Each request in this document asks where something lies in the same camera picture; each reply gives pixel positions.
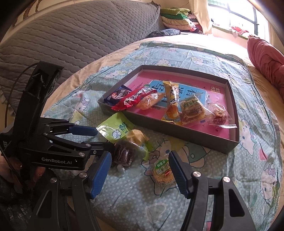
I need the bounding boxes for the window with dark frame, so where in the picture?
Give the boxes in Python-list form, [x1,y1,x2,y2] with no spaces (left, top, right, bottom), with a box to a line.
[208,1,270,41]

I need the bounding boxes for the dark floral pillow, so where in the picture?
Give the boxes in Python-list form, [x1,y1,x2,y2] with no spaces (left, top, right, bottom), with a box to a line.
[145,28,181,39]

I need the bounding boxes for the beige bed sheet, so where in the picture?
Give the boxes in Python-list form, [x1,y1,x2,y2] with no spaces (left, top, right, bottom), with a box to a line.
[42,34,283,230]

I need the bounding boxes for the pink and blue book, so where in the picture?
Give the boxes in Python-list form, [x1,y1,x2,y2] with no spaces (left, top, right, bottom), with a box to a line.
[124,69,236,141]

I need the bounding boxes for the clear red pastry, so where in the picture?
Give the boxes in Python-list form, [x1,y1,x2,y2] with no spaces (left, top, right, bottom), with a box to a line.
[207,103,237,129]

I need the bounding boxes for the person's left hand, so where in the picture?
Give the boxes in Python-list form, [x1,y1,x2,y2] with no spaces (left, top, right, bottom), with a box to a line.
[1,154,46,189]

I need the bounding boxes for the tall yellow snack packet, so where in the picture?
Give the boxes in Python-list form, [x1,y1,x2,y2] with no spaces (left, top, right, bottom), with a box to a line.
[161,81,181,125]

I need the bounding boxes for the red snack bar packet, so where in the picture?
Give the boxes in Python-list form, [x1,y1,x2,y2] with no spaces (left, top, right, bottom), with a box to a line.
[111,87,157,111]

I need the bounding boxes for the red quilted duvet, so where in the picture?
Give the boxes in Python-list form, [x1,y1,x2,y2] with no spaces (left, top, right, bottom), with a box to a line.
[247,37,283,99]

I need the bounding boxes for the stack of folded blankets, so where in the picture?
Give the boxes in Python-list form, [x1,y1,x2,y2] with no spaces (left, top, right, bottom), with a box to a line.
[160,8,203,34]

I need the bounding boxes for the clear bread bun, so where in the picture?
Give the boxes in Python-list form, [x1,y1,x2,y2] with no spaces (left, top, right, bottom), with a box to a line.
[179,94,214,125]

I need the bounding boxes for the green snack packet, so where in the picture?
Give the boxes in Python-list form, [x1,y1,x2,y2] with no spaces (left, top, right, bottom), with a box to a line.
[95,111,152,161]

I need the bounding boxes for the small green label cake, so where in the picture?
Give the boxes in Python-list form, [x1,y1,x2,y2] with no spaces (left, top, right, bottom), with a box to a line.
[145,158,177,196]

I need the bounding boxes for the grey quilted headboard cover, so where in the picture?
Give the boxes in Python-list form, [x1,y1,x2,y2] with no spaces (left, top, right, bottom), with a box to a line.
[1,1,164,109]

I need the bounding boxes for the blue Oreo cookie packet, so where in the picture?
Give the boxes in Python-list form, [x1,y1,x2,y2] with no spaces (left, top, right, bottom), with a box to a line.
[104,85,132,106]

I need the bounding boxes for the cream curtain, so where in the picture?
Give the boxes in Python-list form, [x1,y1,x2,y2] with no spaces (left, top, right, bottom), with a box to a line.
[189,0,212,34]

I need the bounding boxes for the red clothes on windowsill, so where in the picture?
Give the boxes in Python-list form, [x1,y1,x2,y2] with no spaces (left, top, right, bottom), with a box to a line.
[231,26,250,38]

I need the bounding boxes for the orange cake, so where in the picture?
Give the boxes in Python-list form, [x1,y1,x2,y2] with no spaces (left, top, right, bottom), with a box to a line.
[136,92,165,110]

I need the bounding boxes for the dark brown brownie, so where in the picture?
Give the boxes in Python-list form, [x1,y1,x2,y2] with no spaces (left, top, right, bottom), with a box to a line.
[112,144,133,174]

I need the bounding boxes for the Hello Kitty patterned blanket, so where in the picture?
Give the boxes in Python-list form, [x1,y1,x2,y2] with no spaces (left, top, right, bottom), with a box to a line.
[43,37,283,230]

